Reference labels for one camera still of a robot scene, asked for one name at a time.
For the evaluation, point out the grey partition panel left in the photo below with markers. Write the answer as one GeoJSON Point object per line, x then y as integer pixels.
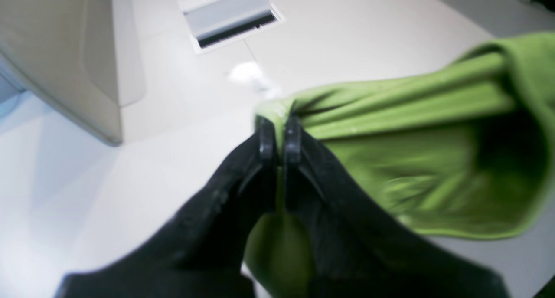
{"type": "Point", "coordinates": [504, 18]}

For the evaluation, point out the green t-shirt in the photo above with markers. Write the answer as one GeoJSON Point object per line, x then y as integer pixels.
{"type": "Point", "coordinates": [465, 152]}

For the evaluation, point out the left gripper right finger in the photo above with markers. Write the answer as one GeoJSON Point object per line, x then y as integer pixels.
{"type": "Point", "coordinates": [359, 250]}

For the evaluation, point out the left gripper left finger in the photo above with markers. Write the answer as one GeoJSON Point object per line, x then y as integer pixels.
{"type": "Point", "coordinates": [198, 253]}

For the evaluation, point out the white table vent grille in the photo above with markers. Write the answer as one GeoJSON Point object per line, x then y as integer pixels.
{"type": "Point", "coordinates": [216, 23]}

